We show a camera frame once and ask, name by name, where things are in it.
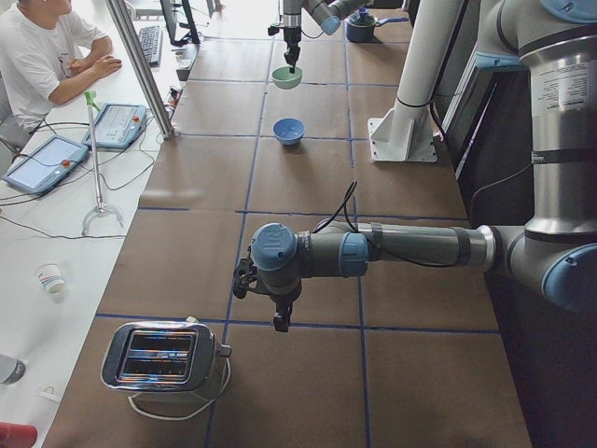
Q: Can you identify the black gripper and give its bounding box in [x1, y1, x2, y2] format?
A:
[284, 26, 300, 73]
[270, 287, 302, 332]

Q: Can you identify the green bowl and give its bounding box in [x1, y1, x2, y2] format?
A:
[271, 66, 303, 90]

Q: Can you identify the blue bowl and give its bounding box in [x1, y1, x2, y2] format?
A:
[272, 118, 305, 146]

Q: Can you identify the blue saucepan with glass lid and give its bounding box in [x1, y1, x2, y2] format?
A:
[345, 7, 409, 43]

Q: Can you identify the black monitor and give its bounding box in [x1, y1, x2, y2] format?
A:
[160, 0, 201, 48]

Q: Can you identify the chrome toaster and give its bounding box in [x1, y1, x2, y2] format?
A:
[101, 321, 232, 405]

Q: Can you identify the black keyboard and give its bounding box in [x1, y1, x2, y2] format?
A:
[138, 25, 162, 67]

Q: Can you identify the teach pendant far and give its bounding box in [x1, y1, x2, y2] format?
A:
[88, 103, 147, 152]

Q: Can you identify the teach pendant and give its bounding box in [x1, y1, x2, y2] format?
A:
[2, 135, 89, 195]
[88, 103, 147, 152]

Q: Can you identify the paper cup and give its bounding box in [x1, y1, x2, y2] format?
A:
[35, 263, 65, 294]

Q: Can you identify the person in white shirt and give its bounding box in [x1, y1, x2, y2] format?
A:
[1, 0, 122, 133]

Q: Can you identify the teach pendant near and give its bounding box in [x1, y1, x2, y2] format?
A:
[2, 135, 89, 195]

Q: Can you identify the red bottle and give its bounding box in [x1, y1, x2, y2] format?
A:
[0, 422, 38, 448]

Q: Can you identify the white toaster cord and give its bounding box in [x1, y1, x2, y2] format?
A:
[127, 358, 232, 421]

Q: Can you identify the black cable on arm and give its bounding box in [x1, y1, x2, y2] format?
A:
[312, 180, 463, 268]

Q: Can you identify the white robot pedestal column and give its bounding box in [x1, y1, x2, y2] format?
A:
[368, 0, 464, 162]

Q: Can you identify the aluminium frame post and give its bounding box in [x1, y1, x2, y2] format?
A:
[105, 0, 174, 141]

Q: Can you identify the green handled reacher grabber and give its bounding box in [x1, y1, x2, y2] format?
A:
[81, 91, 124, 236]

